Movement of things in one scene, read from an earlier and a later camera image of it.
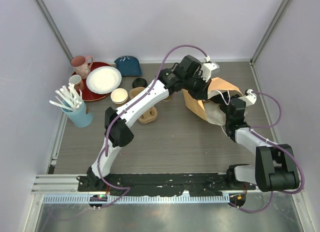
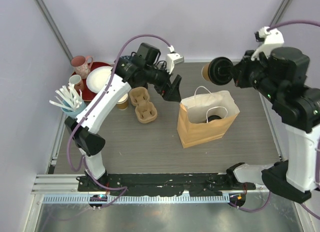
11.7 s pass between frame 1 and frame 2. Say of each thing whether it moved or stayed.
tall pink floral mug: stayed
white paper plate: stayed
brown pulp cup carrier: stayed
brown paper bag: moved
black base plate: stayed
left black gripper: moved
